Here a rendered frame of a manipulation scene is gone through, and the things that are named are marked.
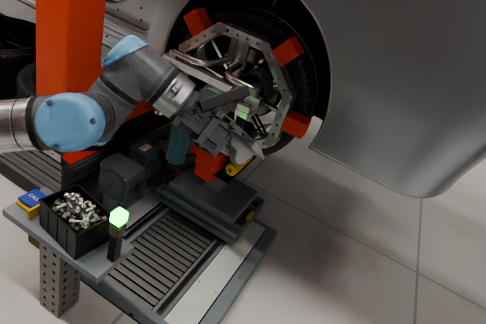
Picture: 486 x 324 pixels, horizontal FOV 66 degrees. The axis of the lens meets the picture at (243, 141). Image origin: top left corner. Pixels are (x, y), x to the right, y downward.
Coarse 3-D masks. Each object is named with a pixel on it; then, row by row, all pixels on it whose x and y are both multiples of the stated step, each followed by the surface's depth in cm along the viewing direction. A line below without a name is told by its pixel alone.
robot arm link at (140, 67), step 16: (112, 48) 69; (128, 48) 69; (144, 48) 71; (112, 64) 70; (128, 64) 69; (144, 64) 70; (160, 64) 72; (112, 80) 70; (128, 80) 70; (144, 80) 71; (160, 80) 71; (144, 96) 73
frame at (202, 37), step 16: (208, 32) 149; (224, 32) 146; (240, 32) 143; (192, 48) 157; (256, 48) 143; (272, 48) 140; (272, 64) 142; (288, 80) 146; (288, 96) 144; (288, 112) 151; (272, 128) 152; (272, 144) 155
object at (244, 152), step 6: (234, 138) 78; (234, 144) 79; (240, 144) 79; (246, 144) 79; (240, 150) 79; (246, 150) 80; (252, 150) 80; (258, 150) 80; (240, 156) 79; (246, 156) 80; (258, 156) 82; (240, 162) 79
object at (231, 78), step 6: (246, 48) 144; (246, 54) 145; (240, 60) 146; (234, 66) 140; (240, 66) 144; (228, 72) 133; (228, 78) 132; (234, 78) 131; (234, 84) 131; (240, 84) 130; (246, 84) 129; (252, 90) 129; (258, 90) 130; (252, 96) 129
